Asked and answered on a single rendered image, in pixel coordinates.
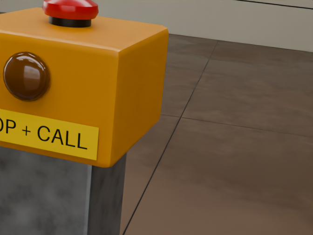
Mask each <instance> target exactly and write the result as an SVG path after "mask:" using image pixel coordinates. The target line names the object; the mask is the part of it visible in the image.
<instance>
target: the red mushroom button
mask: <svg viewBox="0 0 313 235"><path fill-rule="evenodd" d="M42 9H43V11H44V13H45V15H48V16H52V17H56V18H63V19H72V20H91V19H94V18H96V16H97V15H98V13H99V9H98V4H96V3H95V2H93V1H92V0H44V2H43V5H42Z"/></svg>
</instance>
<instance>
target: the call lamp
mask: <svg viewBox="0 0 313 235"><path fill-rule="evenodd" d="M2 74H3V81H4V84H5V87H6V88H7V90H8V91H9V93H10V94H12V95H13V96H14V97H15V98H17V99H19V100H21V101H26V102H31V101H35V100H38V99H39V98H41V97H42V96H43V95H44V94H45V93H46V92H47V90H48V88H49V85H50V72H49V70H48V67H47V65H46V64H45V62H44V61H43V60H42V59H41V58H40V57H39V56H38V55H36V54H34V53H32V52H26V51H21V52H18V53H15V54H13V55H12V56H10V57H9V58H8V60H7V61H6V63H5V65H4V67H3V73H2Z"/></svg>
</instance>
